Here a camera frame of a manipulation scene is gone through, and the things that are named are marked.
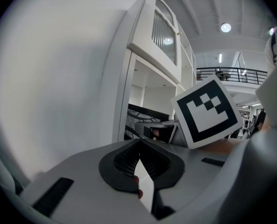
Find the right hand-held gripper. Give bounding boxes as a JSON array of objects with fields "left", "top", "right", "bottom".
[{"left": 135, "top": 73, "right": 244, "bottom": 149}]

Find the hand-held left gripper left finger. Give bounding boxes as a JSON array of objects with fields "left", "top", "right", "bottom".
[{"left": 19, "top": 138, "right": 157, "bottom": 224}]

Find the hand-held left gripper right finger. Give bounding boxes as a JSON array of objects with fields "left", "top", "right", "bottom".
[{"left": 139, "top": 138, "right": 233, "bottom": 220}]

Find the black rectangular object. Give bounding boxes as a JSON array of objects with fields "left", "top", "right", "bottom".
[{"left": 125, "top": 103, "right": 170, "bottom": 141}]

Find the white desk with shelves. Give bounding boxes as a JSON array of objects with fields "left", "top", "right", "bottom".
[{"left": 98, "top": 0, "right": 198, "bottom": 144}]

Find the person's left hand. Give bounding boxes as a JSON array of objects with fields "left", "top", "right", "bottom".
[{"left": 132, "top": 174, "right": 144, "bottom": 200}]

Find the white ribbed glass cabinet door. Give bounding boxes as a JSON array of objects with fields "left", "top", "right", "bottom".
[{"left": 127, "top": 0, "right": 182, "bottom": 83}]

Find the black metal railing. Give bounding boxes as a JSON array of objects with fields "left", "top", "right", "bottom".
[{"left": 196, "top": 66, "right": 269, "bottom": 85}]

